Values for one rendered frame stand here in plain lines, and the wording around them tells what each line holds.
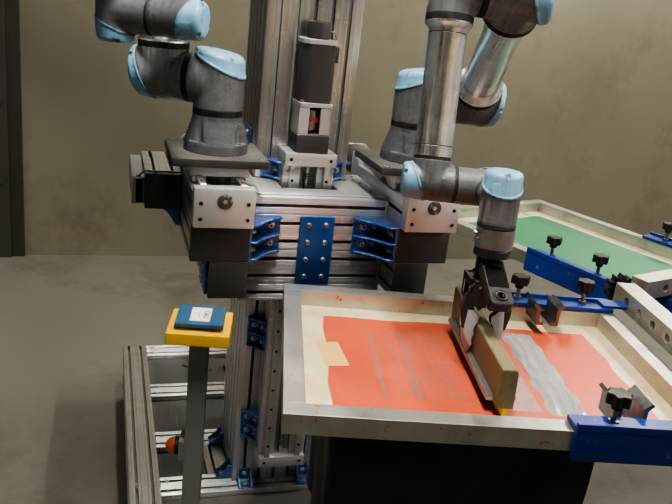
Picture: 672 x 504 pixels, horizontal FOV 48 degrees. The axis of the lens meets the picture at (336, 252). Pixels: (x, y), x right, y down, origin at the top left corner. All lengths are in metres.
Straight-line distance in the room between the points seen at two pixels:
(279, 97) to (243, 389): 0.84
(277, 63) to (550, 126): 3.68
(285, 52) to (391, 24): 2.95
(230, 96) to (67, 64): 2.91
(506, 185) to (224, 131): 0.67
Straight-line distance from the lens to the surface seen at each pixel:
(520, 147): 5.38
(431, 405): 1.39
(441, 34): 1.54
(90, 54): 4.60
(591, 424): 1.34
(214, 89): 1.75
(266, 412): 2.19
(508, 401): 1.37
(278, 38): 1.97
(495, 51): 1.70
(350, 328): 1.65
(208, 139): 1.76
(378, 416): 1.26
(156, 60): 1.79
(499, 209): 1.44
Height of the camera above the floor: 1.62
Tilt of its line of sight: 18 degrees down
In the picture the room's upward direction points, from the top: 6 degrees clockwise
